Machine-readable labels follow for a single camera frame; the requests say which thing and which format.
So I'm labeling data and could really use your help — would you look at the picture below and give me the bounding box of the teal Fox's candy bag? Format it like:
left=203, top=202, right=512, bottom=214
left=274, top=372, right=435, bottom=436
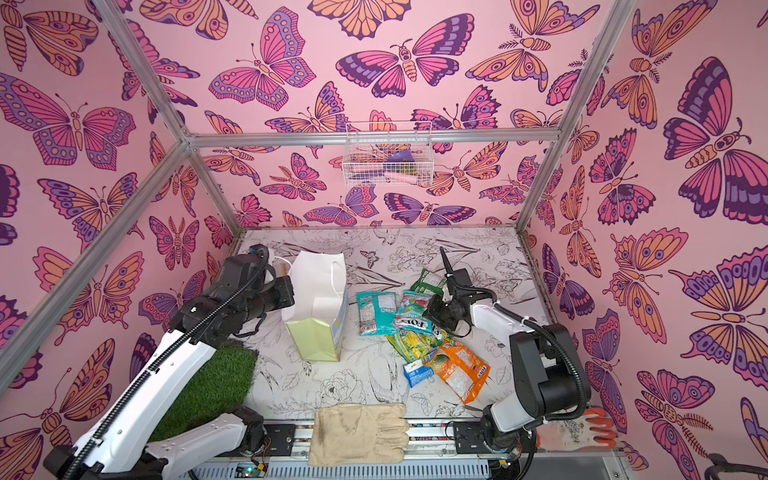
left=393, top=291, right=435, bottom=334

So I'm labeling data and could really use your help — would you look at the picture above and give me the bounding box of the white paper bag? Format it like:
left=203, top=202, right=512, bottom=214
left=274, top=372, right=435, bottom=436
left=276, top=251, right=348, bottom=362

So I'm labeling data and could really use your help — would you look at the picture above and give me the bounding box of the teal candy bag back-side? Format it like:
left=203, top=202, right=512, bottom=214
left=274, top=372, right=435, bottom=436
left=356, top=292, right=399, bottom=336

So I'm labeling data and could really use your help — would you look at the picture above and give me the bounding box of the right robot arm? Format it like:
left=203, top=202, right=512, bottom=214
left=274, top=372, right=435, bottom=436
left=425, top=250, right=591, bottom=451

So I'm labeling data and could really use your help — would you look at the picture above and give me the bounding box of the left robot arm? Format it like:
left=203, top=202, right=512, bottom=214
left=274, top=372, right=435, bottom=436
left=43, top=244, right=294, bottom=479

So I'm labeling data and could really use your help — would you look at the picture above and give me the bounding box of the green spring tea bag back-side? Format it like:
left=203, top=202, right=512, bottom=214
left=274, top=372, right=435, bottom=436
left=410, top=269, right=447, bottom=296

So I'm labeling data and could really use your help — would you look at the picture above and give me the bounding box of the yellow-green Fox's spring tea bag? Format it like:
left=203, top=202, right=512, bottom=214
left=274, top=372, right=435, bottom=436
left=386, top=328, right=452, bottom=363

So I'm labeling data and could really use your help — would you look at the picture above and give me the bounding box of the orange Fox's candy bag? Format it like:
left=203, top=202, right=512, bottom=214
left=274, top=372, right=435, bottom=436
left=424, top=340, right=491, bottom=404

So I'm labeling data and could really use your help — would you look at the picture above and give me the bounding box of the small blue snack pack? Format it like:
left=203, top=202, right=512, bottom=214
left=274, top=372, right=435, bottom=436
left=403, top=359, right=434, bottom=388

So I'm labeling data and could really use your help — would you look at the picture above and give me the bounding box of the green artificial grass mat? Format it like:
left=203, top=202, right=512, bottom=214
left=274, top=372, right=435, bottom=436
left=149, top=341, right=258, bottom=442

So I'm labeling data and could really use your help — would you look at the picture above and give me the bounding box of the beige work glove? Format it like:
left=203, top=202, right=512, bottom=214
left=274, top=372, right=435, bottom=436
left=308, top=403, right=410, bottom=468

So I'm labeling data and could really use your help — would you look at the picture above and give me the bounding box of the orange white garden glove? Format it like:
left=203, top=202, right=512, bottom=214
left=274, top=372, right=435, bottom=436
left=536, top=407, right=618, bottom=452

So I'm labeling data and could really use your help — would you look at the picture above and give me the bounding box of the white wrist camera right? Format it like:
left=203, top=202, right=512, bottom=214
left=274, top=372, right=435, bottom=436
left=445, top=268, right=473, bottom=298

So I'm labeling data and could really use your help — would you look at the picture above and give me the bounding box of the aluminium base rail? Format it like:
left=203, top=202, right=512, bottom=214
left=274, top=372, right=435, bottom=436
left=179, top=419, right=541, bottom=480

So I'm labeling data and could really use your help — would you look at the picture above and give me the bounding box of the white wire basket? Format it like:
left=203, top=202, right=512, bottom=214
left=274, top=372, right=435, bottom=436
left=339, top=121, right=435, bottom=187

